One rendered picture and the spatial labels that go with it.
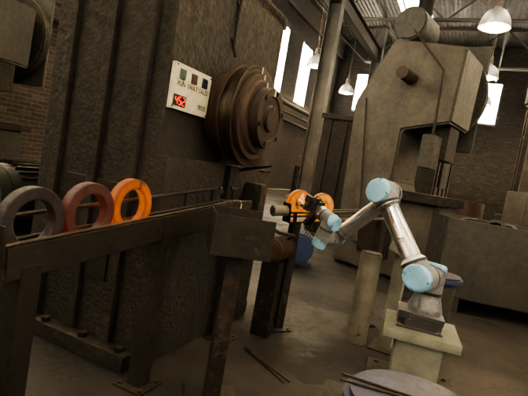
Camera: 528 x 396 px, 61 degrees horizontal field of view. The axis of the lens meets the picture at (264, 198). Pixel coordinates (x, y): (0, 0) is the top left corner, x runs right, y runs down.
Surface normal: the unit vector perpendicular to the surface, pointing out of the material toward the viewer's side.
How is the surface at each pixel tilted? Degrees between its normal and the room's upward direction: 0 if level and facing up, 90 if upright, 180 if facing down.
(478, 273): 90
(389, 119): 90
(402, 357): 90
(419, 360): 90
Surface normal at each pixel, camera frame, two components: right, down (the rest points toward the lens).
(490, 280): -0.17, 0.04
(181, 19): 0.89, 0.18
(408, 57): -0.62, -0.05
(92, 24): -0.42, 0.00
